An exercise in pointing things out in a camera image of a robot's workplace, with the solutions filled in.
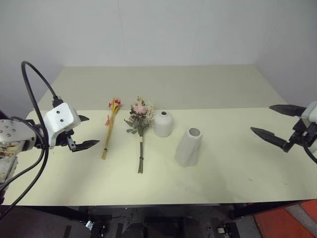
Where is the pink rose dried bouquet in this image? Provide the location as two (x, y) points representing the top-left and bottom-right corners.
(123, 96), (156, 175)

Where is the orange floor panel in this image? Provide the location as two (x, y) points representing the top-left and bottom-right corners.
(252, 199), (317, 238)

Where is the yellow-stemmed red flower bunch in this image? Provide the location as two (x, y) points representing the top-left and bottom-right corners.
(101, 97), (122, 161)

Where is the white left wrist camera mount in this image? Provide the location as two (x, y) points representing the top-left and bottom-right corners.
(44, 102), (81, 150)

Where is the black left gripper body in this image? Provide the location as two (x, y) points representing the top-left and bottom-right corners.
(55, 128), (76, 152)

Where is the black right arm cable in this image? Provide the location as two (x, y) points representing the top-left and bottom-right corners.
(304, 145), (317, 165)

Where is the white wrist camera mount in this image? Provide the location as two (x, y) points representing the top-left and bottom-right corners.
(301, 100), (317, 152)
(44, 102), (81, 150)

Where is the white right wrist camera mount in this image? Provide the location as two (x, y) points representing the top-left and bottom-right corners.
(301, 100), (317, 152)

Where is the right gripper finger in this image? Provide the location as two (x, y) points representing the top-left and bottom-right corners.
(250, 126), (291, 151)
(268, 104), (307, 118)

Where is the tall white ceramic vase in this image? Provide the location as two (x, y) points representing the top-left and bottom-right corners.
(174, 127), (204, 168)

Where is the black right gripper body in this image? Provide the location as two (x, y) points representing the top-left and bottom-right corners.
(283, 118), (316, 152)

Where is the black table frame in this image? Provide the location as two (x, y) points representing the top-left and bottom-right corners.
(14, 199), (309, 238)

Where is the small round white vase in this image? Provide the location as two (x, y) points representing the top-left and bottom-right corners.
(154, 110), (173, 137)

